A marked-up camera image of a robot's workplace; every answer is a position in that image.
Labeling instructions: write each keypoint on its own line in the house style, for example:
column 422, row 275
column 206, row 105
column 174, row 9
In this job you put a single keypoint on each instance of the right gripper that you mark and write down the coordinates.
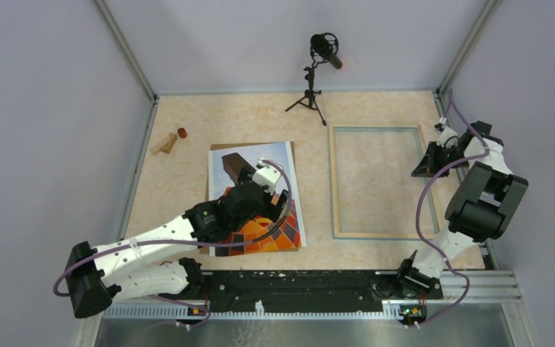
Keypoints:
column 428, row 167

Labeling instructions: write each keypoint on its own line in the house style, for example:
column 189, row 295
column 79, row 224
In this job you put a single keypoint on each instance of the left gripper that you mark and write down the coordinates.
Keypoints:
column 273, row 211

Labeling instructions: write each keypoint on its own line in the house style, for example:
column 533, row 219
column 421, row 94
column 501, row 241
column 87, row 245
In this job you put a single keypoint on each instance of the wooden picture frame blue edge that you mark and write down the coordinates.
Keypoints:
column 373, row 195

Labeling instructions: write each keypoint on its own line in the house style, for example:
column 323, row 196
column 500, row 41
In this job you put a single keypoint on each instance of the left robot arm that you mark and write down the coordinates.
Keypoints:
column 97, row 277

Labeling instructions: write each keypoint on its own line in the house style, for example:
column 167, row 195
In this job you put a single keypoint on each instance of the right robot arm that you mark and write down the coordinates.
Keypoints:
column 481, row 208

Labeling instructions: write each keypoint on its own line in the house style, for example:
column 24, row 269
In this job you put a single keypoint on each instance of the hot air balloon photo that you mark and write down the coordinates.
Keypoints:
column 220, row 167

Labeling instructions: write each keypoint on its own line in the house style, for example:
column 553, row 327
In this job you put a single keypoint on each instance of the small brown cylinder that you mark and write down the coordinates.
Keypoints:
column 182, row 133

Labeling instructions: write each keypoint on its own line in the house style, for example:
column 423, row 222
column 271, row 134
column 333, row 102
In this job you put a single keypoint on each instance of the wooden block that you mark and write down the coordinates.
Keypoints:
column 168, row 146
column 156, row 148

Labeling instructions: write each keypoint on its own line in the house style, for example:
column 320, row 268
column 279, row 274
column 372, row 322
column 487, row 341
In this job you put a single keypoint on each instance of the black microphone on tripod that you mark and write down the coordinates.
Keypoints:
column 324, row 48

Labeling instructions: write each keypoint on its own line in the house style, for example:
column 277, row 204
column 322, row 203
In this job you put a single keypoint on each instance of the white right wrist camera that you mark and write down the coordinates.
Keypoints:
column 448, row 137

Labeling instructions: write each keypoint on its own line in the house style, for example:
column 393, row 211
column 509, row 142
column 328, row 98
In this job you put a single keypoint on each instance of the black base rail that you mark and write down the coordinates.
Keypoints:
column 307, row 291

